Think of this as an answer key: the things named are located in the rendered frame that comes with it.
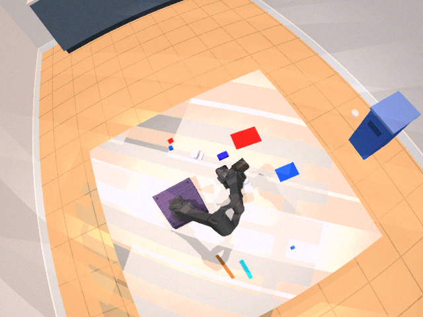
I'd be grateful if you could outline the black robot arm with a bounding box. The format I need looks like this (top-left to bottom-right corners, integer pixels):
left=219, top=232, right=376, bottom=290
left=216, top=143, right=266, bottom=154
left=169, top=158, right=250, bottom=237

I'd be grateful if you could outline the blue flat block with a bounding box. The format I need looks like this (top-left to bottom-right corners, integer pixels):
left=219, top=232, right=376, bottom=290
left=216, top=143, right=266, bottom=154
left=217, top=151, right=229, bottom=160

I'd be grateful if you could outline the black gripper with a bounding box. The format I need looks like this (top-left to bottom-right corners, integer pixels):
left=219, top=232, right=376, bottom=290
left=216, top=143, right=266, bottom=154
left=215, top=165, right=229, bottom=190

